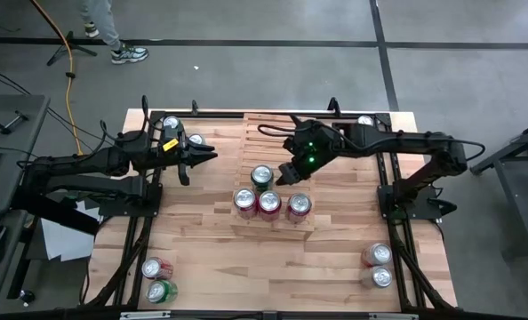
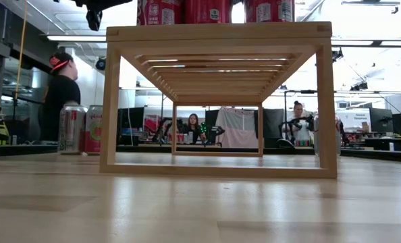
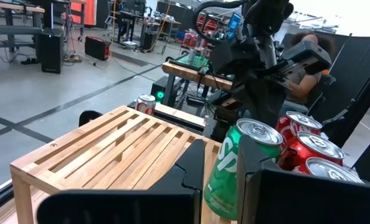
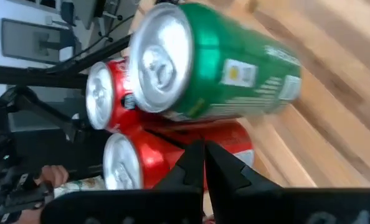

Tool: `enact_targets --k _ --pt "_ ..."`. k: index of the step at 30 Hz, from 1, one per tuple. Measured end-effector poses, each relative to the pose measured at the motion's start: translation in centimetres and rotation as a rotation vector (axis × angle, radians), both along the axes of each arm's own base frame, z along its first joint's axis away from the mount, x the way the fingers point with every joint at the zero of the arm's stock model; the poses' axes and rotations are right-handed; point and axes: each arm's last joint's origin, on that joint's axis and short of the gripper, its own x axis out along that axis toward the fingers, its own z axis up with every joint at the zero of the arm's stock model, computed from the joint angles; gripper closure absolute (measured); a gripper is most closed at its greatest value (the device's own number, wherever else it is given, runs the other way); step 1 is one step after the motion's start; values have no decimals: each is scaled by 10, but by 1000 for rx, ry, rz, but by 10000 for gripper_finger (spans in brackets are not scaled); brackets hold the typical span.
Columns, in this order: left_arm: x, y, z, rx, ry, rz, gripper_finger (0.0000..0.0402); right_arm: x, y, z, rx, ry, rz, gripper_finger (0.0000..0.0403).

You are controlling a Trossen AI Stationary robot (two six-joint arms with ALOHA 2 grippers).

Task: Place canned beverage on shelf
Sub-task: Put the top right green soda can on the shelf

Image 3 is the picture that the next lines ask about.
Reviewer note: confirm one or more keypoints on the person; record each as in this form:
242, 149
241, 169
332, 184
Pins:
306, 88

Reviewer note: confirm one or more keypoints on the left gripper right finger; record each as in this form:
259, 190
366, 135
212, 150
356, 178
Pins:
297, 202

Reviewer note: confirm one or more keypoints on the blue screen tablet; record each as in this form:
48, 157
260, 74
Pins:
235, 21

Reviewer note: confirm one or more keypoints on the black computer tower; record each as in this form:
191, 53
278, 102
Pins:
51, 51

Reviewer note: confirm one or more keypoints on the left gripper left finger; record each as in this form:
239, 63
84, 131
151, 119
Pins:
185, 186

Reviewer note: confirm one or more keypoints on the red black equipment case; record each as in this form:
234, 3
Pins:
97, 47

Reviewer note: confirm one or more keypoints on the green soda can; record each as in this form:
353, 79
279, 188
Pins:
225, 168

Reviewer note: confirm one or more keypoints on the orange wall panel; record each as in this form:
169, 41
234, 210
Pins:
85, 12

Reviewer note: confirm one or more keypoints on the wooden slatted shelf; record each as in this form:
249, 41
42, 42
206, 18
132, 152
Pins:
94, 155

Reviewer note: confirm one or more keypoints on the wooden workbench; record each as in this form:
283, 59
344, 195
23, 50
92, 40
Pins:
197, 74

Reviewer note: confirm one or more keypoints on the black computer green light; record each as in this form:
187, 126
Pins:
160, 93

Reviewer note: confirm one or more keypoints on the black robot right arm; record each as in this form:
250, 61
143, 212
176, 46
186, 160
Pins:
266, 12

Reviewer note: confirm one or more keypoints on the black clamp bracket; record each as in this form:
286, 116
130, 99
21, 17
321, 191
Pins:
88, 116

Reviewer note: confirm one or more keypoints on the red can white labels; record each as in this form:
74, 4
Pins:
328, 169

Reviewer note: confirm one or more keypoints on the red can barcode label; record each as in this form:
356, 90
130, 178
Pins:
289, 126

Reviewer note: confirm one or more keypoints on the grey metal bench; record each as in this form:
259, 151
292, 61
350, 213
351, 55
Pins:
13, 29

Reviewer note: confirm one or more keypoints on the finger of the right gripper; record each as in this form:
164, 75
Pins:
231, 57
306, 57

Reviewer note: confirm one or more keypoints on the red can small label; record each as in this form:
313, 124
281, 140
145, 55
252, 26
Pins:
297, 152

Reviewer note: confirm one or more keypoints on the black partition panel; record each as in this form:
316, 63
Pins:
359, 77

